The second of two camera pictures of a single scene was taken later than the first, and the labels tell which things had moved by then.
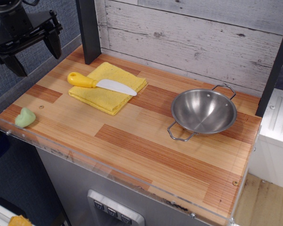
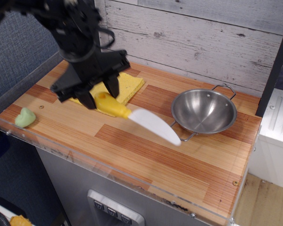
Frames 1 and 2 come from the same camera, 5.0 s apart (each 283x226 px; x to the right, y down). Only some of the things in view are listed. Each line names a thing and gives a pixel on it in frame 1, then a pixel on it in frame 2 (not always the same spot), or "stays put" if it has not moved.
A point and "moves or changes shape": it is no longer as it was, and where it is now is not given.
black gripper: [44, 24] -> [79, 76]
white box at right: [272, 160] stays put
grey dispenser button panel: [103, 211] stays put
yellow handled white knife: [84, 81] moves or changes shape
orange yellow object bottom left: [19, 220] stays put
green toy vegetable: [25, 117] stays put
